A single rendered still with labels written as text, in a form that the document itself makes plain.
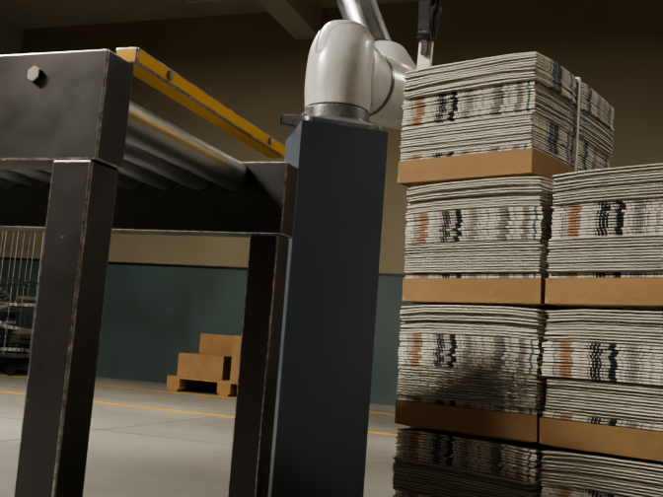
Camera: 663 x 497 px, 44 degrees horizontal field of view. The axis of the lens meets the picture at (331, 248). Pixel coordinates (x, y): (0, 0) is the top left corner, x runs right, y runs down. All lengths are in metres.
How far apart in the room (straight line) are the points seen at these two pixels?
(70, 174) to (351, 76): 1.11
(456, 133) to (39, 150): 0.88
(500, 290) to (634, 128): 6.96
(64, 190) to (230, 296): 8.11
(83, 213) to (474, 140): 0.87
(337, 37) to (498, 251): 0.71
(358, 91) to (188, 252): 7.47
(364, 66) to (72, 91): 1.11
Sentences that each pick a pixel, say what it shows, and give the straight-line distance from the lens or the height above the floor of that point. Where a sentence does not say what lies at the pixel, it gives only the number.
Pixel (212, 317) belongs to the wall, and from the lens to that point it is 9.07.
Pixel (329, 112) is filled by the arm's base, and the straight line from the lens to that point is 1.89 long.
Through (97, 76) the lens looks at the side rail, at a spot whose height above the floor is 0.77.
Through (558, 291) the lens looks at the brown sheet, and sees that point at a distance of 1.42.
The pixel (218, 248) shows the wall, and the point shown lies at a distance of 9.13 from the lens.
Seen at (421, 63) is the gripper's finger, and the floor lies 1.15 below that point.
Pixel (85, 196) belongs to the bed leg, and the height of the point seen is 0.64.
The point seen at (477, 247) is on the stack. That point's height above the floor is 0.71.
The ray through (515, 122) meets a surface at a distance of 1.53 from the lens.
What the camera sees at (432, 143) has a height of 0.91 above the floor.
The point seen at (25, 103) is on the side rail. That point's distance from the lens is 0.97.
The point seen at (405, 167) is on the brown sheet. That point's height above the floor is 0.87.
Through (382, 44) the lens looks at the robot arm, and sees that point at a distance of 2.14.
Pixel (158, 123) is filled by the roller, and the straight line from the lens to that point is 1.12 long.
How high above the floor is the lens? 0.50
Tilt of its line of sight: 7 degrees up
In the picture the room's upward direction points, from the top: 4 degrees clockwise
